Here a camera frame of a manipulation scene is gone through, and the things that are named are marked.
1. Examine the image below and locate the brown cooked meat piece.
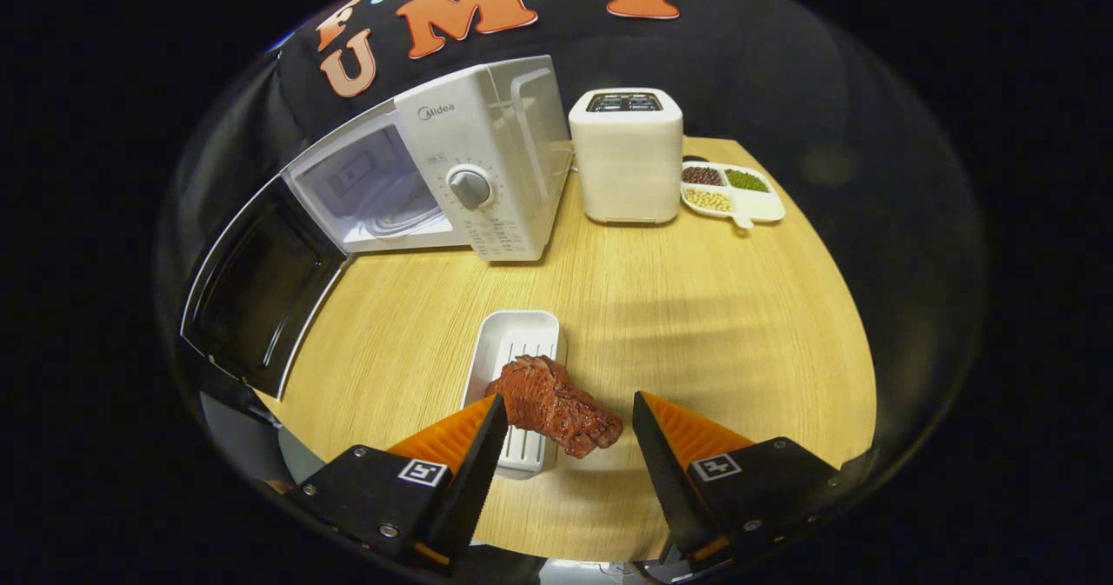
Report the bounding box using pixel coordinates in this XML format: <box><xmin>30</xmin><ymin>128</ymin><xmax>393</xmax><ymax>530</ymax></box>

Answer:
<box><xmin>485</xmin><ymin>356</ymin><xmax>624</xmax><ymax>459</ymax></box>

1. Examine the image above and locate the white microwave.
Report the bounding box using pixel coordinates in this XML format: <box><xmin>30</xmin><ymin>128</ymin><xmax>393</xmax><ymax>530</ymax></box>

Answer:
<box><xmin>178</xmin><ymin>55</ymin><xmax>575</xmax><ymax>399</ymax></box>

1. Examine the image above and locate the white divided bean dish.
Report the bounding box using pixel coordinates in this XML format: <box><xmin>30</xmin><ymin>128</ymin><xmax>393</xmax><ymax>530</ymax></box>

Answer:
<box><xmin>680</xmin><ymin>162</ymin><xmax>786</xmax><ymax>229</ymax></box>

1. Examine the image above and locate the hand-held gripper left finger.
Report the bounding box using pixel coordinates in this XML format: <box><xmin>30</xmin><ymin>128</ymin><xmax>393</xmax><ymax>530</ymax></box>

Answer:
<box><xmin>287</xmin><ymin>394</ymin><xmax>510</xmax><ymax>573</ymax></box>

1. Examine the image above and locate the white toaster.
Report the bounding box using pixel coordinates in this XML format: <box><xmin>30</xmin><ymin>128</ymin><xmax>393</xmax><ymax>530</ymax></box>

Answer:
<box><xmin>569</xmin><ymin>88</ymin><xmax>684</xmax><ymax>225</ymax></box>

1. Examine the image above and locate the white rectangular tray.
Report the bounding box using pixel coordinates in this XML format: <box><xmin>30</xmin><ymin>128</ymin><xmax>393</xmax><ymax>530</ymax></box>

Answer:
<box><xmin>461</xmin><ymin>309</ymin><xmax>568</xmax><ymax>480</ymax></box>

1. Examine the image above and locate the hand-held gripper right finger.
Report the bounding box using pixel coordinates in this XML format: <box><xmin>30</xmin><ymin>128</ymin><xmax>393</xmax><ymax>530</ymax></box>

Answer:
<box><xmin>632</xmin><ymin>391</ymin><xmax>844</xmax><ymax>568</ymax></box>

